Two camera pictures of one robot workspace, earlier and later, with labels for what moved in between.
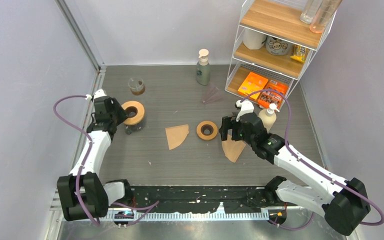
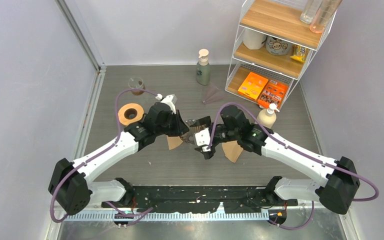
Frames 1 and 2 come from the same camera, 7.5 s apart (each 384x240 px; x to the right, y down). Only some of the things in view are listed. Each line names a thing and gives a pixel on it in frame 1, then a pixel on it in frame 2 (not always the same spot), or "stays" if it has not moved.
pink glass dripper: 214,94 stays
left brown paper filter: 176,135 stays
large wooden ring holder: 135,112 stays
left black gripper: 122,114 to 180,127
